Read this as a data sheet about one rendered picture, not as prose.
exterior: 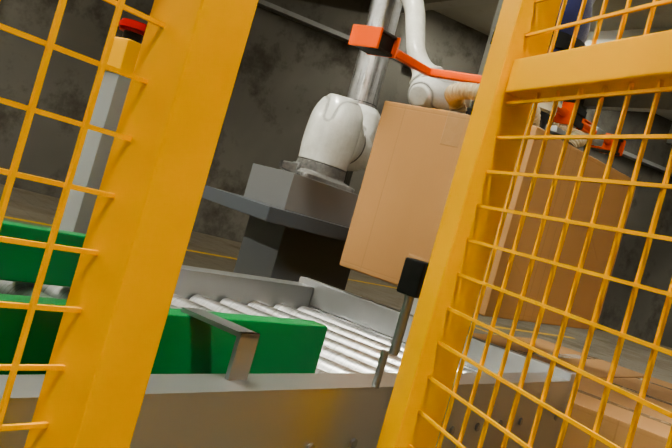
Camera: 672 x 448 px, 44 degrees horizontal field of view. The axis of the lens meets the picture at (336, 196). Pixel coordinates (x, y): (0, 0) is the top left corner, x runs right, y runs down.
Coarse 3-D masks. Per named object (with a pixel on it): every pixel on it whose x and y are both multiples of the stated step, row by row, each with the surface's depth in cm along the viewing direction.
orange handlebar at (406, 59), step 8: (400, 56) 203; (408, 56) 206; (408, 64) 208; (416, 64) 209; (424, 64) 212; (424, 72) 213; (432, 72) 215; (440, 72) 213; (448, 72) 212; (456, 72) 210; (456, 80) 211; (464, 80) 209; (472, 80) 207; (480, 80) 206; (560, 112) 216; (584, 120) 229; (584, 128) 230; (608, 144) 246
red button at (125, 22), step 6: (126, 18) 164; (120, 24) 164; (126, 24) 163; (132, 24) 163; (138, 24) 163; (144, 24) 165; (126, 30) 165; (132, 30) 164; (138, 30) 164; (144, 30) 164; (126, 36) 165; (132, 36) 165; (138, 36) 165; (138, 42) 165
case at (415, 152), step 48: (384, 144) 192; (432, 144) 183; (528, 144) 169; (384, 192) 189; (432, 192) 181; (624, 192) 209; (384, 240) 187; (432, 240) 179; (528, 240) 176; (576, 240) 194; (480, 288) 170; (528, 288) 180
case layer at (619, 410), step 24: (480, 336) 249; (576, 360) 258; (600, 360) 282; (600, 384) 214; (624, 384) 230; (576, 408) 170; (624, 408) 183; (648, 408) 195; (576, 432) 169; (600, 432) 167; (624, 432) 164; (648, 432) 162
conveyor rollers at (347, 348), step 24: (0, 288) 127; (24, 288) 125; (48, 288) 135; (240, 312) 160; (264, 312) 169; (288, 312) 185; (312, 312) 193; (336, 336) 167; (360, 336) 175; (336, 360) 144; (360, 360) 152
